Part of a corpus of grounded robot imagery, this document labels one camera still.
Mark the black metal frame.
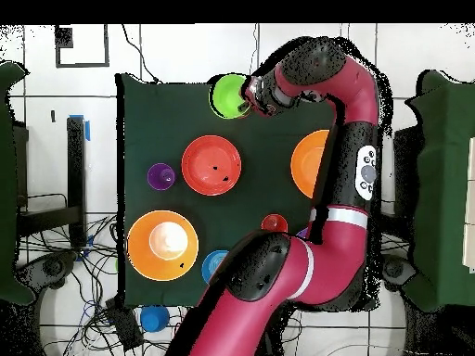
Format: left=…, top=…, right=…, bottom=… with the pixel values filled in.
left=14, top=115, right=88, bottom=249

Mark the tangle of cables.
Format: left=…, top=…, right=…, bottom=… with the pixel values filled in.
left=16, top=214, right=186, bottom=356

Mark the black office chair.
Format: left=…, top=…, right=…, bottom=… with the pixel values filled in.
left=16, top=251, right=79, bottom=298
left=381, top=254, right=418, bottom=294

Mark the large orange plastic bowl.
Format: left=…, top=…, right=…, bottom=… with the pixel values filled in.
left=289, top=129, right=331, bottom=200
left=126, top=210, right=200, bottom=282

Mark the red plastic bowl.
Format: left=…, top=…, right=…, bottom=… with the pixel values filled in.
left=180, top=134, right=243, bottom=197

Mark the green plastic bowl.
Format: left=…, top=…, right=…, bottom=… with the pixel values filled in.
left=209, top=72, right=250, bottom=121

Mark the thin black cable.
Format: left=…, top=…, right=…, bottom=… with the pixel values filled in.
left=121, top=24, right=161, bottom=84

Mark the dark green table cloth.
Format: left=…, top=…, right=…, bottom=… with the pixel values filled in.
left=115, top=72, right=372, bottom=311

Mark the red plastic cup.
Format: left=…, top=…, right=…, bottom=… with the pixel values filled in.
left=260, top=213, right=289, bottom=234

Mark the black power strip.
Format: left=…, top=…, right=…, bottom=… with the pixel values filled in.
left=104, top=296, right=145, bottom=351

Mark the blue plastic bowl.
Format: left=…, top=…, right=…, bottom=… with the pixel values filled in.
left=200, top=249, right=230, bottom=286

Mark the green cloth covered table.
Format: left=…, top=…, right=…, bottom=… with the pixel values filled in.
left=0, top=60, right=35, bottom=307
left=402, top=69, right=475, bottom=312

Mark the purple plastic cup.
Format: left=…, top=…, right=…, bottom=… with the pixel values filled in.
left=147, top=162, right=176, bottom=192

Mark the blue plastic cup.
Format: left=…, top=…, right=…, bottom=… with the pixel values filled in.
left=139, top=306, right=171, bottom=333

